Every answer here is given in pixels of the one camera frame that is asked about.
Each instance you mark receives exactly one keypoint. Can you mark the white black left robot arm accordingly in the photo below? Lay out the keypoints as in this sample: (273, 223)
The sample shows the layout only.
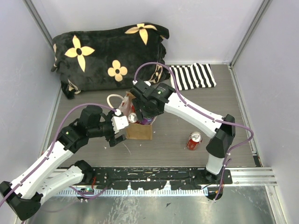
(26, 193)

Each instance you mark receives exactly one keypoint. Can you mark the black white striped cloth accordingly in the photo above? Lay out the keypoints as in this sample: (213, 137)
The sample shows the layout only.
(196, 75)

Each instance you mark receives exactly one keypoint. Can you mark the purple soda can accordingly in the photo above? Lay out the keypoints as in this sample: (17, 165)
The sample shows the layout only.
(147, 120)

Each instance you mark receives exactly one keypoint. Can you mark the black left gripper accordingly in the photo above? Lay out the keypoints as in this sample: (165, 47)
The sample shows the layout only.
(112, 140)

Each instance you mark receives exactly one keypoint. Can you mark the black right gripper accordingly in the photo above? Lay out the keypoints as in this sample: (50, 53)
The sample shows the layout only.
(138, 105)

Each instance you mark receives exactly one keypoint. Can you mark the black floral plush blanket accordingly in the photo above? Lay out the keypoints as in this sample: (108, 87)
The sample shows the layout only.
(108, 59)

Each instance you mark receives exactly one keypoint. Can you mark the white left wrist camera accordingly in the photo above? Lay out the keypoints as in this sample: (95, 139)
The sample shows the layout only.
(119, 123)

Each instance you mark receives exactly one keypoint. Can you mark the red cola can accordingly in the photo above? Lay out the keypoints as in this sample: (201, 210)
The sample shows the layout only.
(194, 140)
(132, 117)

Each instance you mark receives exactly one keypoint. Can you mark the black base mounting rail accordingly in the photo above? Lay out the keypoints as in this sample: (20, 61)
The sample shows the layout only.
(150, 178)

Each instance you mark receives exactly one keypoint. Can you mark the watermelon print canvas bag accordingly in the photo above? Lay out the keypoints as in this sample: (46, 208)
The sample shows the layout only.
(135, 131)

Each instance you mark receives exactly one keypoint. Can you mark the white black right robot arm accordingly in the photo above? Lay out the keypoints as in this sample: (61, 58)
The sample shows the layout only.
(219, 129)

